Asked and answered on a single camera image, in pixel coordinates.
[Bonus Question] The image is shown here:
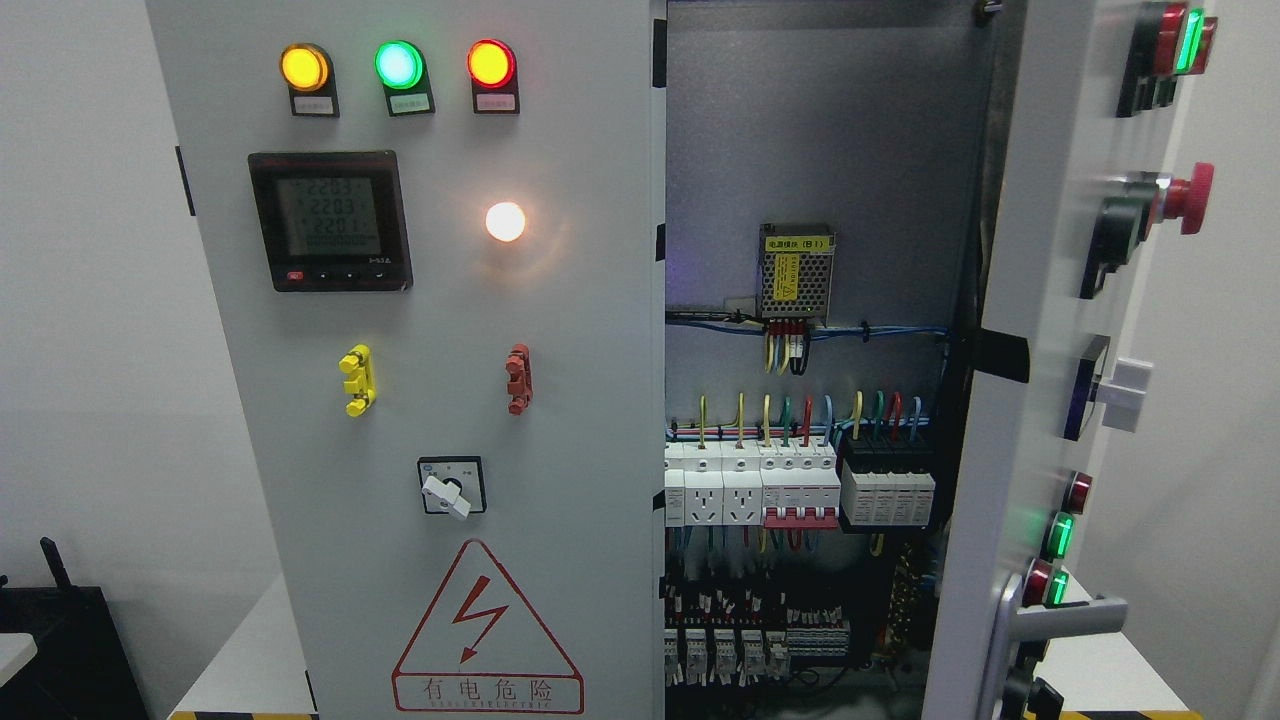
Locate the black box on left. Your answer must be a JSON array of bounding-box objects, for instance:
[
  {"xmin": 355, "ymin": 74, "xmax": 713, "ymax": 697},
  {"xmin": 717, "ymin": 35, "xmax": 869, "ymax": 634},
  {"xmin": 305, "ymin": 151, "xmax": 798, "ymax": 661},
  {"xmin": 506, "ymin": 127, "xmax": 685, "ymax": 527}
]
[{"xmin": 1, "ymin": 537, "xmax": 147, "ymax": 719}]

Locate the white glowing indicator lamp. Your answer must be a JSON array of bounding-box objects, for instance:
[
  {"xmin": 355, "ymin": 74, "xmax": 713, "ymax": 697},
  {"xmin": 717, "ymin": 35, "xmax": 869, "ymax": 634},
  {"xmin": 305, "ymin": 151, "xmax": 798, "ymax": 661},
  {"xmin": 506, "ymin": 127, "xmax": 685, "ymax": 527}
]
[{"xmin": 485, "ymin": 201, "xmax": 527, "ymax": 243}]

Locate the lower relay terminal row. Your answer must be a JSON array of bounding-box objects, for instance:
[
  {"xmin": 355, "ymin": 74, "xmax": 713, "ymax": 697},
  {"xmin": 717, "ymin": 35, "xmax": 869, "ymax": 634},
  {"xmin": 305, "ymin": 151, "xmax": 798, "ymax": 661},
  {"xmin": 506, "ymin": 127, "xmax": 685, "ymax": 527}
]
[{"xmin": 660, "ymin": 582, "xmax": 851, "ymax": 687}]

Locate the grey cabinet door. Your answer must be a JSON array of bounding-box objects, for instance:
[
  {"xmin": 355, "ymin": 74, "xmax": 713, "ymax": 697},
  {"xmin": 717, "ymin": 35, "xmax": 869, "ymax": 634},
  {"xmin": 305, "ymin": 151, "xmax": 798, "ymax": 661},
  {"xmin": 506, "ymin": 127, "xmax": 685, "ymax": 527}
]
[
  {"xmin": 922, "ymin": 1, "xmax": 1219, "ymax": 719},
  {"xmin": 146, "ymin": 1, "xmax": 666, "ymax": 719}
]

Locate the black white surge protector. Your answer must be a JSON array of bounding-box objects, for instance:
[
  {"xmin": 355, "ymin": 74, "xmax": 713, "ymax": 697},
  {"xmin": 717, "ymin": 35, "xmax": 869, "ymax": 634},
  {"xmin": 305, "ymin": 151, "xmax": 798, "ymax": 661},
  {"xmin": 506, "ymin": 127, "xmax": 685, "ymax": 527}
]
[{"xmin": 838, "ymin": 430, "xmax": 936, "ymax": 532}]

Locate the yellow indicator lamp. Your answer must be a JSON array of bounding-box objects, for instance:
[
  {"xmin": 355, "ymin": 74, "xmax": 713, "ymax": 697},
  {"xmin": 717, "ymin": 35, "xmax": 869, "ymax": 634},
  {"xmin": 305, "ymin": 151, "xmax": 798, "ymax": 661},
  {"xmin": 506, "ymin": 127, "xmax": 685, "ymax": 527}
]
[{"xmin": 279, "ymin": 44, "xmax": 332, "ymax": 94}]

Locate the white socket breaker row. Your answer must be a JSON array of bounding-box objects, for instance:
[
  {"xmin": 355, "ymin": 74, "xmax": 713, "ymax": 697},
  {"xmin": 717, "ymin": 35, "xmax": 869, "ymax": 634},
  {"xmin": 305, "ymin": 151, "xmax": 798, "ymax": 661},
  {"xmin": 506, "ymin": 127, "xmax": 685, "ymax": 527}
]
[{"xmin": 664, "ymin": 439, "xmax": 840, "ymax": 530}]

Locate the red terminal connector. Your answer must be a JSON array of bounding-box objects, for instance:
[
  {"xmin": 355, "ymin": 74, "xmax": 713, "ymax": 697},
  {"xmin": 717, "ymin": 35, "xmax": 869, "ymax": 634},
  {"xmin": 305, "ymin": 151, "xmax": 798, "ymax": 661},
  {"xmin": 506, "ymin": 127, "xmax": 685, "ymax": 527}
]
[{"xmin": 506, "ymin": 343, "xmax": 532, "ymax": 416}]

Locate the red indicator lamp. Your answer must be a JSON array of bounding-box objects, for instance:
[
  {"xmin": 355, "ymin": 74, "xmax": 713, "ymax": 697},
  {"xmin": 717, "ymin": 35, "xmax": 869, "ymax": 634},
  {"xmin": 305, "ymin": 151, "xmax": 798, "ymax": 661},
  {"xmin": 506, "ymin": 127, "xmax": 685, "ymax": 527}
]
[{"xmin": 466, "ymin": 38, "xmax": 516, "ymax": 90}]

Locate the green indicator lamp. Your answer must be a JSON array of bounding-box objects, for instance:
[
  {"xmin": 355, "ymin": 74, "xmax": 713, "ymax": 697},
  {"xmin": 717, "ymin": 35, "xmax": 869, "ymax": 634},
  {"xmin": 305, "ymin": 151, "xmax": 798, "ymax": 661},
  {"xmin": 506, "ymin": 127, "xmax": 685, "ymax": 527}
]
[{"xmin": 374, "ymin": 40, "xmax": 425, "ymax": 91}]

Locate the silver door handle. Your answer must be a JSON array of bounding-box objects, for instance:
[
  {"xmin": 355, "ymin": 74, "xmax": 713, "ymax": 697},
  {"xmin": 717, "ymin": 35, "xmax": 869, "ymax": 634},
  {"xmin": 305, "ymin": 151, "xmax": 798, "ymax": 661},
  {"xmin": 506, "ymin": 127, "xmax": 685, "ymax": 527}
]
[{"xmin": 975, "ymin": 575, "xmax": 1128, "ymax": 719}]

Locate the metal mesh power supply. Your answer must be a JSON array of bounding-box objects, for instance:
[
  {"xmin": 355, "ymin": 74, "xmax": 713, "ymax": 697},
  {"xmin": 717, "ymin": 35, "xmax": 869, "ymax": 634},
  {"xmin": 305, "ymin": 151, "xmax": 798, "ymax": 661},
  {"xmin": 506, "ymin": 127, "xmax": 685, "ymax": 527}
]
[{"xmin": 756, "ymin": 223, "xmax": 836, "ymax": 322}]

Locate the yellow terminal connector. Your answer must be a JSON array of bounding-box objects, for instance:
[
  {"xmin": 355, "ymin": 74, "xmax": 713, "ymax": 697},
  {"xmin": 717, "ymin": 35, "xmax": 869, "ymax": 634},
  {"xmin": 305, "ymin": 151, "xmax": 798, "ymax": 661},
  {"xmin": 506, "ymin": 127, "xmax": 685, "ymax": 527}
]
[{"xmin": 338, "ymin": 343, "xmax": 378, "ymax": 418}]

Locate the black white rotary switch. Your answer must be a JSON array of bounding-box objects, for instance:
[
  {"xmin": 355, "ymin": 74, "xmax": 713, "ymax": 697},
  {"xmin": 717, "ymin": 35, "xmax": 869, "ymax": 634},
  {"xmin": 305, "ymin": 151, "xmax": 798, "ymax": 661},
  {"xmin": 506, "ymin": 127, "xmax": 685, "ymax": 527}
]
[{"xmin": 417, "ymin": 456, "xmax": 486, "ymax": 520}]

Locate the black digital power meter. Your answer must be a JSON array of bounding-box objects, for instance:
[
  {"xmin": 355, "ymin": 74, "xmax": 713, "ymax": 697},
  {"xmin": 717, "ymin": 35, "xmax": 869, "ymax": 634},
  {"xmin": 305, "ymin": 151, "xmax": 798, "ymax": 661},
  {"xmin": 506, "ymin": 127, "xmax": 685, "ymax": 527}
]
[{"xmin": 247, "ymin": 150, "xmax": 413, "ymax": 292}]

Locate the red triangle warning sticker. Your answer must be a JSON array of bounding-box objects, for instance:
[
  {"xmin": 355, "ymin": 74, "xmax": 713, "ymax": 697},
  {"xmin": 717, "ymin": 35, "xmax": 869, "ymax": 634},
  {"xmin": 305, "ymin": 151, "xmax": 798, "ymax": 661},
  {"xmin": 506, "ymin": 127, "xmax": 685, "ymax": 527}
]
[{"xmin": 390, "ymin": 538, "xmax": 585, "ymax": 715}]

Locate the red emergency stop button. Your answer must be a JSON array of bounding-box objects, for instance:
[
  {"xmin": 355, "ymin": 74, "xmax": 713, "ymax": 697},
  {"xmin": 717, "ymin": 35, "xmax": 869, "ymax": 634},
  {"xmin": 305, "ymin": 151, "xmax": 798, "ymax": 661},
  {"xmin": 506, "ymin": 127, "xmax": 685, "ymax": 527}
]
[{"xmin": 1152, "ymin": 161, "xmax": 1216, "ymax": 234}]

